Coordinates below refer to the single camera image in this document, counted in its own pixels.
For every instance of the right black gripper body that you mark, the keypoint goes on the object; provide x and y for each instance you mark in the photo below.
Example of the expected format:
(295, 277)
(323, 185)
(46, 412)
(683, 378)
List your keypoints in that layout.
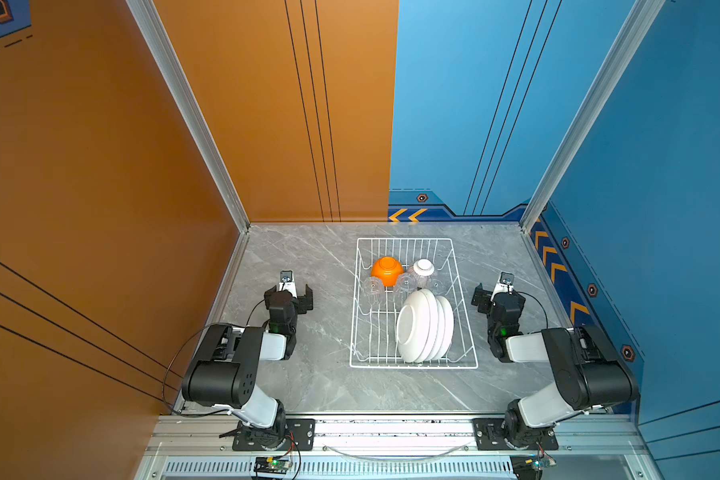
(481, 299)

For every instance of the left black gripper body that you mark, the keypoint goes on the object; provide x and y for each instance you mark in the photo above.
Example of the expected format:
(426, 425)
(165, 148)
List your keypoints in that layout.
(303, 299)

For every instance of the green red rimmed plate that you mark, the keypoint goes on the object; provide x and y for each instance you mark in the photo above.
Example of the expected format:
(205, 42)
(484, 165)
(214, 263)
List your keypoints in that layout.
(424, 298)

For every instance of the dark green rimmed plate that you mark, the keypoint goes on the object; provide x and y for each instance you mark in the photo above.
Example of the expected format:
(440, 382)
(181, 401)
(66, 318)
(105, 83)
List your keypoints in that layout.
(439, 331)

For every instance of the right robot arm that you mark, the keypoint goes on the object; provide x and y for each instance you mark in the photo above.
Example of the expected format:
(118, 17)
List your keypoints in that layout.
(588, 372)

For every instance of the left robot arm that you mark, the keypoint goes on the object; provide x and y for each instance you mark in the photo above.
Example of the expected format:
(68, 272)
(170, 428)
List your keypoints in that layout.
(223, 371)

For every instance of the large clear glass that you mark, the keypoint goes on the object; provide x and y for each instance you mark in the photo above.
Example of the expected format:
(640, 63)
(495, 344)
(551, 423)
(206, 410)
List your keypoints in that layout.
(435, 283)

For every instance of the clear plastic cup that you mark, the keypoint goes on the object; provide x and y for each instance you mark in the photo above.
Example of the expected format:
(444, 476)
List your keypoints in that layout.
(373, 290)

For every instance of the striped bowl white base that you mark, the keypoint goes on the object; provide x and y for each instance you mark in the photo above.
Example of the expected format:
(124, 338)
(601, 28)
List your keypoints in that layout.
(423, 267)

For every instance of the clear faceted glass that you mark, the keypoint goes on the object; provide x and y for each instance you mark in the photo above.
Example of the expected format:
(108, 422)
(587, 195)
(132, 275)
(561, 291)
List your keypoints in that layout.
(405, 284)

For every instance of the orange bowl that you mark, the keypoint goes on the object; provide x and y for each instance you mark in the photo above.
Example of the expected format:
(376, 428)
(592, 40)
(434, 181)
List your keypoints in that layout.
(387, 269)

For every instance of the right small circuit board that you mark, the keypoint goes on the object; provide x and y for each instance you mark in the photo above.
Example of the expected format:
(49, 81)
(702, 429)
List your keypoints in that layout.
(531, 467)

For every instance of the green circuit board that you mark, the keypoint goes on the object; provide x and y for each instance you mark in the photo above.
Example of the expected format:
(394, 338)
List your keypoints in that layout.
(271, 467)

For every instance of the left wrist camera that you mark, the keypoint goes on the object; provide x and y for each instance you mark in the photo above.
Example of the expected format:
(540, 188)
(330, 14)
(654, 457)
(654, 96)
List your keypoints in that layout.
(286, 279)

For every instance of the white wire dish rack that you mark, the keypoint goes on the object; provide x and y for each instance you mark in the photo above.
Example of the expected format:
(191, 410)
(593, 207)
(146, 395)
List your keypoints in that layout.
(373, 332)

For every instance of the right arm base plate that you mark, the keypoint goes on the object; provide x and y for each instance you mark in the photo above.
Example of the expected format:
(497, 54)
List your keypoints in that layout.
(494, 434)

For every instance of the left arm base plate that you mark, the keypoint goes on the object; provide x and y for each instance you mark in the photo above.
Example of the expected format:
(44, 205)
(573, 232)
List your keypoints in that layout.
(297, 433)

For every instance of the aluminium front rail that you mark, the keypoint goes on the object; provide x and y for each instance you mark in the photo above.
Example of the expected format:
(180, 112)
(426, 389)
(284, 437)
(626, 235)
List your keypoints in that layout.
(397, 446)

